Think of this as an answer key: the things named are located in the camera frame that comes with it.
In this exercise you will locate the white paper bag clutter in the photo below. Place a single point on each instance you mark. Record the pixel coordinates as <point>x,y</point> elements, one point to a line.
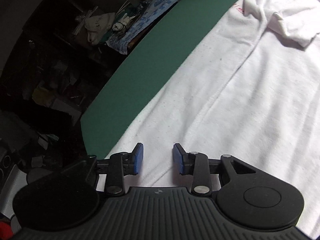
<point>98,26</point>

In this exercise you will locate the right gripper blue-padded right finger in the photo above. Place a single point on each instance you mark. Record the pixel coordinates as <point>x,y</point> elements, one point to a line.
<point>195,164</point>

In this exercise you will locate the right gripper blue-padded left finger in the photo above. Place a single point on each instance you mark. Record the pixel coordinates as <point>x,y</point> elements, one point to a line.
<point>120,165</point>

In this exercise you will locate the white polo shirt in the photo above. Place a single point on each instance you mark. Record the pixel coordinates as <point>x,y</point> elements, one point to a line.
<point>249,89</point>

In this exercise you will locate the blue white patterned cloth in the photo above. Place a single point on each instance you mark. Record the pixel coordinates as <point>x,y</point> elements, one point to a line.
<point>147,12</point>

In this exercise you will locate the small white plush toy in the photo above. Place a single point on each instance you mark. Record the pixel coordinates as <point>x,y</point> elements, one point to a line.
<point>121,25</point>

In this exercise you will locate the red object at edge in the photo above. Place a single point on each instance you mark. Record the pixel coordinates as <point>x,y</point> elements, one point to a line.
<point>5,231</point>

